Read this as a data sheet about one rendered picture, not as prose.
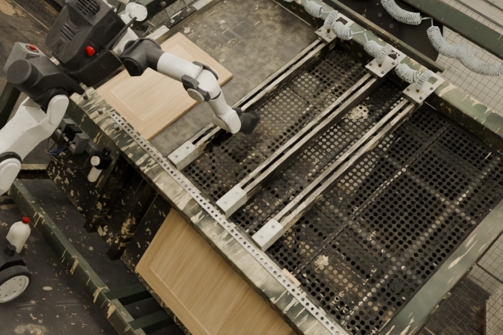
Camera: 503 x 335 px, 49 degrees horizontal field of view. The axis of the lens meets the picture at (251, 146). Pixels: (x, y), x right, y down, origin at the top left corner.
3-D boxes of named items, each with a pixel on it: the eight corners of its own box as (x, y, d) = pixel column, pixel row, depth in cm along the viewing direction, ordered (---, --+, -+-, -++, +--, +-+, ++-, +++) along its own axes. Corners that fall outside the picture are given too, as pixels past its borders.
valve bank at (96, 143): (22, 130, 275) (41, 90, 268) (46, 131, 287) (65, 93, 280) (76, 192, 253) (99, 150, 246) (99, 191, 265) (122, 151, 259)
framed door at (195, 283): (137, 268, 286) (135, 268, 284) (188, 184, 271) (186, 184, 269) (257, 404, 247) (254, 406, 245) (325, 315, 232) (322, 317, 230)
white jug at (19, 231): (-3, 243, 282) (13, 213, 277) (14, 241, 291) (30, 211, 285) (7, 256, 278) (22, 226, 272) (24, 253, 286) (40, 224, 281)
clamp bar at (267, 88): (168, 161, 258) (156, 133, 237) (337, 27, 297) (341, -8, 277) (181, 174, 253) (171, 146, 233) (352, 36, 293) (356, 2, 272)
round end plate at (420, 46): (281, 57, 342) (355, -59, 319) (286, 59, 347) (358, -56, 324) (382, 131, 307) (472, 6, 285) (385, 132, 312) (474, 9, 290)
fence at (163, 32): (86, 84, 287) (83, 79, 283) (221, -9, 318) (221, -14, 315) (91, 89, 285) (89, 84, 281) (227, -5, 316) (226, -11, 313)
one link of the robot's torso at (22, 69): (15, 90, 211) (48, 57, 212) (-2, 72, 216) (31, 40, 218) (58, 119, 236) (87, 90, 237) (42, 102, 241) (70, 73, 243)
